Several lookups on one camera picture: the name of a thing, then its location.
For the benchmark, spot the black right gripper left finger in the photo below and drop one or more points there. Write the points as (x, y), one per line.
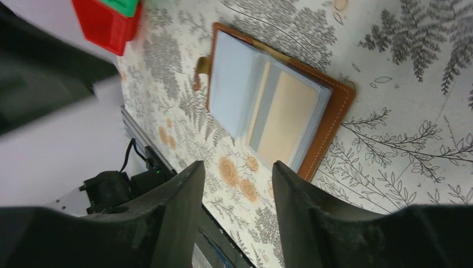
(157, 229)

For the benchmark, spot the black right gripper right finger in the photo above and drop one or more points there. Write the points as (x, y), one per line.
(320, 230)

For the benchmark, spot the gold credit card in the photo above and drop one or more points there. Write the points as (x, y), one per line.
(284, 104)

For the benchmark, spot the brown leather card holder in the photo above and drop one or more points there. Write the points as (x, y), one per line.
(338, 106)

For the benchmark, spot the red bin with cards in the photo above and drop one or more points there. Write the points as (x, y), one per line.
(105, 27)

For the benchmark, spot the green plastic bin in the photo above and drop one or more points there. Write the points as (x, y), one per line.
(127, 8)

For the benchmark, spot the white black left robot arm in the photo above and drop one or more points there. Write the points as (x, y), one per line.
(40, 74)

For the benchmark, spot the floral patterned table mat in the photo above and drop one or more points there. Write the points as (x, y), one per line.
(407, 138)

